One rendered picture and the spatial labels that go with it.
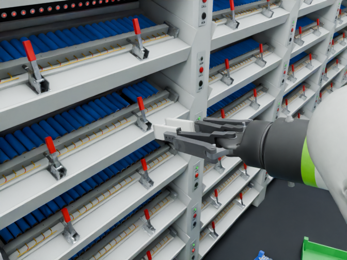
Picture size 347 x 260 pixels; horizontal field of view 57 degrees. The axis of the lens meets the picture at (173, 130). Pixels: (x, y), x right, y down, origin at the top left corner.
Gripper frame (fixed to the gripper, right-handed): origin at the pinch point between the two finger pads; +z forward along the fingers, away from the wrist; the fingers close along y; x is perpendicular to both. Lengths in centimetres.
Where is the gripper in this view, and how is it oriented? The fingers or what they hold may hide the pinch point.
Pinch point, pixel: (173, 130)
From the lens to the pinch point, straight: 62.2
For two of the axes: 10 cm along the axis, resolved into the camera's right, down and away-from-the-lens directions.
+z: -7.5, -1.3, 6.4
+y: 6.4, -3.8, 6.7
